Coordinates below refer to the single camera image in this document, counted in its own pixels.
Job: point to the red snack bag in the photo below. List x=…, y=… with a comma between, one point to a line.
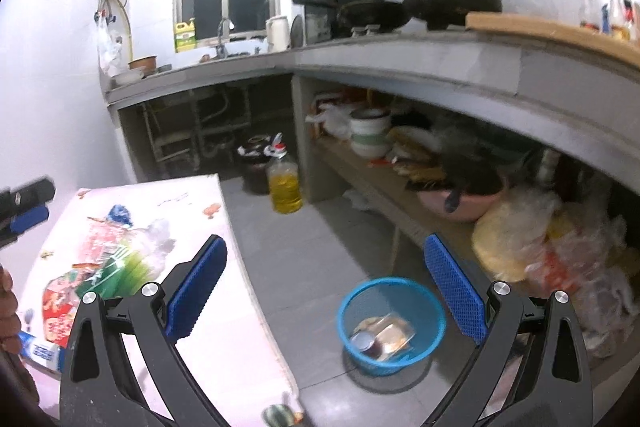
x=60, y=312

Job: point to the metal can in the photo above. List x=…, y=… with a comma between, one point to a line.
x=365, y=343

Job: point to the stack of white bowls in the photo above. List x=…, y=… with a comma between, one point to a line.
x=369, y=132

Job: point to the white jug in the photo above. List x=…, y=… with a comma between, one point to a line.
x=277, y=34

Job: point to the wooden shelf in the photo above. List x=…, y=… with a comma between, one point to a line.
x=360, y=172

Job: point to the black wok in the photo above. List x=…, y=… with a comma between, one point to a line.
x=370, y=14

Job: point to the grey drain pipes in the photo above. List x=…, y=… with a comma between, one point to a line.
x=200, y=127

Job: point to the red print plastic bag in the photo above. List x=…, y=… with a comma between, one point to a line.
x=560, y=267

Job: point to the person's left hand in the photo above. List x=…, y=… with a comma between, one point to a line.
x=9, y=312

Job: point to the white hanging plastic bag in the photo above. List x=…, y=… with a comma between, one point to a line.
x=109, y=49

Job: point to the pink plastic basin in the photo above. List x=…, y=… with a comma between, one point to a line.
x=470, y=208

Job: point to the green label plastic bottle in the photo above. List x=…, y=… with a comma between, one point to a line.
x=125, y=274

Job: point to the blue white tube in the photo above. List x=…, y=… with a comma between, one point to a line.
x=42, y=352

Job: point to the blue plastic basket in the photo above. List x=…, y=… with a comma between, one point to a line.
x=350, y=307

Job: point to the yellow filled plastic bag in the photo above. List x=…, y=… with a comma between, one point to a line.
x=505, y=242

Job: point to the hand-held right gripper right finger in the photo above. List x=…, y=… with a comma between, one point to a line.
x=455, y=287

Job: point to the green dish soap bottle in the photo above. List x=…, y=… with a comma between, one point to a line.
x=185, y=38

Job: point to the wooden cutting board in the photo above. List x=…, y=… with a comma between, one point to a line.
x=540, y=29

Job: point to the clear plastic box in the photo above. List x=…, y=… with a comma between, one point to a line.
x=400, y=329

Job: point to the condiment bottle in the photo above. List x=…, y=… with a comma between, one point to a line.
x=632, y=22
x=614, y=14
x=589, y=7

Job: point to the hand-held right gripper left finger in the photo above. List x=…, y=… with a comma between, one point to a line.
x=197, y=287

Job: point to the blue patterned wrapper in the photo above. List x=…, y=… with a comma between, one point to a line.
x=120, y=216

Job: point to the metal faucet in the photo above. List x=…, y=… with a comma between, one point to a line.
x=223, y=37

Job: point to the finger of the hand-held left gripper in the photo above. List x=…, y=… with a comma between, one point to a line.
x=35, y=193
x=30, y=218

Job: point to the yellow cooking oil bottle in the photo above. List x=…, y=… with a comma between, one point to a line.
x=285, y=187

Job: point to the clear red print wrapper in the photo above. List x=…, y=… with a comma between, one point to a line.
x=130, y=239

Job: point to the concrete counter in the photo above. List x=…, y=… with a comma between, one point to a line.
x=400, y=57

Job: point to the brown bowl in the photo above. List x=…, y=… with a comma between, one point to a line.
x=144, y=63

